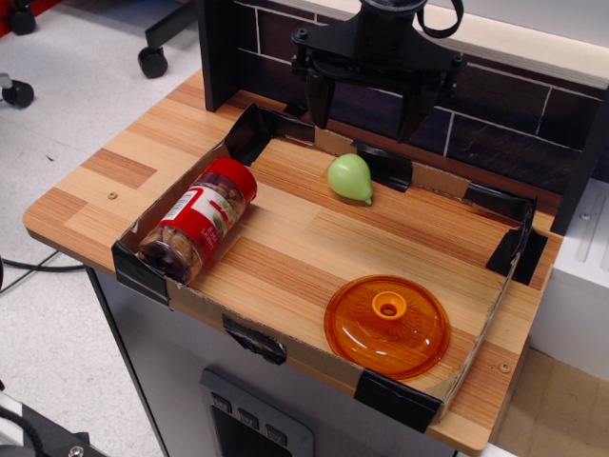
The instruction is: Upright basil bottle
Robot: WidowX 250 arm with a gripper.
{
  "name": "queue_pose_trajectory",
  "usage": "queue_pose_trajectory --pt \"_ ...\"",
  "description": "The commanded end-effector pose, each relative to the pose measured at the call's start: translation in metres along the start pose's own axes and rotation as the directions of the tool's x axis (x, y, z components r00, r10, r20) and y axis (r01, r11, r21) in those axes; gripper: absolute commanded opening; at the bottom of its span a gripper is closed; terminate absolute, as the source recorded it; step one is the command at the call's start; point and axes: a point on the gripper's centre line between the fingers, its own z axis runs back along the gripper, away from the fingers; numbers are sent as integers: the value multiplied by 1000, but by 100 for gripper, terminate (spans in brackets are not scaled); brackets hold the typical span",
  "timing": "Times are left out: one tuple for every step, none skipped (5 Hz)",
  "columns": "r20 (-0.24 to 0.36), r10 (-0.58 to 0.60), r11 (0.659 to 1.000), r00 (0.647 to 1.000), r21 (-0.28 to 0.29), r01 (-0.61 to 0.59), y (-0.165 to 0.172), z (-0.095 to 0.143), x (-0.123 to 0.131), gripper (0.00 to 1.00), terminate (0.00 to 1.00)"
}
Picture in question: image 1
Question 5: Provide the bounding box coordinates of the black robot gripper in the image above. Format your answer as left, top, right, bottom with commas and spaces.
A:
291, 1, 466, 144

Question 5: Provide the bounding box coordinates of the red-lidded spice bottle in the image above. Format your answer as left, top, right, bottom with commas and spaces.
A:
137, 157, 257, 285

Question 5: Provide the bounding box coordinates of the taped cardboard fence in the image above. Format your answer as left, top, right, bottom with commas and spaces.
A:
112, 105, 549, 447

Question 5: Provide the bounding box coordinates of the green plastic pear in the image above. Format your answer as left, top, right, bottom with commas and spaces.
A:
327, 153, 373, 206

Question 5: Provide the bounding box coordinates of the dark brick backsplash panel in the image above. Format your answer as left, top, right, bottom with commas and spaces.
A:
195, 1, 608, 233

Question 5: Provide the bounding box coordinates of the black office chair base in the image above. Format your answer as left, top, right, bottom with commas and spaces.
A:
137, 1, 196, 79

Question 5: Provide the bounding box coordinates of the orange transparent pot lid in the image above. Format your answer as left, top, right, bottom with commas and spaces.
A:
324, 275, 451, 381

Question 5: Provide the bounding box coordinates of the white side cabinet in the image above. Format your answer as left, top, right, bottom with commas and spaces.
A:
530, 179, 608, 380

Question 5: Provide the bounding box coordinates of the black caster wheel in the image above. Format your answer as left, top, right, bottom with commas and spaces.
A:
0, 72, 34, 109

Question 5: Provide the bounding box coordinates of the grey cabinet control panel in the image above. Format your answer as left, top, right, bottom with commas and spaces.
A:
200, 369, 315, 457

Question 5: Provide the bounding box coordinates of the black metal equipment corner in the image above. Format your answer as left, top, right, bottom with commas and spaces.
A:
1, 384, 107, 457

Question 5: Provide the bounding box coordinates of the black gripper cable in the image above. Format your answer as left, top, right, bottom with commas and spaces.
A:
416, 0, 465, 40

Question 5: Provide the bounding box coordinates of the black floor cable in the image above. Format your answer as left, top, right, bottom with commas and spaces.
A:
0, 249, 87, 294

